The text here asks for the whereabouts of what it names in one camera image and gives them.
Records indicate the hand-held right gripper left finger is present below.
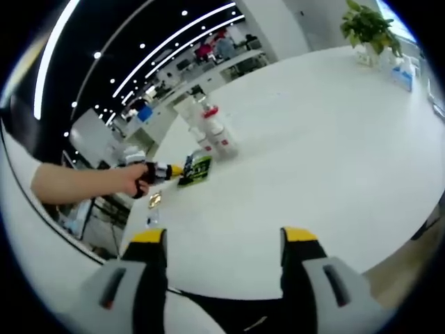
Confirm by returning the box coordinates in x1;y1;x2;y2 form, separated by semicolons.
80;227;170;334

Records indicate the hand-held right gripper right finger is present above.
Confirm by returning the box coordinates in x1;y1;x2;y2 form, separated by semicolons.
280;226;394;334

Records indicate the green black skincare sachet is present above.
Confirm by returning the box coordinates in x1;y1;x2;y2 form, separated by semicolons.
176;154;213;189

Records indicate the white skincare tube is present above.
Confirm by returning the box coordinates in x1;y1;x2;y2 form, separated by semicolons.
173;93;209;127

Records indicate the large red-collared skincare bottle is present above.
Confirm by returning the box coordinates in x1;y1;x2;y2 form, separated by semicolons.
197;95;227;135

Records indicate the person's left hand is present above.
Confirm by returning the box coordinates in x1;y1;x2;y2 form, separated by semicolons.
110;162;147;200

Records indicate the blue bin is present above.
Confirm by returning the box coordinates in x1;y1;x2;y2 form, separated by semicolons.
136;106;154;123

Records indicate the dark cloth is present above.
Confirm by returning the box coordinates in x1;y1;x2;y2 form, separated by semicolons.
168;287;284;334

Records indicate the magenta board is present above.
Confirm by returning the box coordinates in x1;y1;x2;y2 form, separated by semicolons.
194;43;213;62

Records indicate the long white office desk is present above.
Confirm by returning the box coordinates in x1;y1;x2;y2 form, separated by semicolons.
204;48;270;84

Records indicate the long curved ceiling light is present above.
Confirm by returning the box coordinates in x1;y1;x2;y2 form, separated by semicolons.
34;0;83;121

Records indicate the blue white tissue pack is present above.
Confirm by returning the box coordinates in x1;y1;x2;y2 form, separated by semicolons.
388;64;417;92

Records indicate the green potted plant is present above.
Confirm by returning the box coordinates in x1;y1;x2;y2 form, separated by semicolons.
339;0;404;67

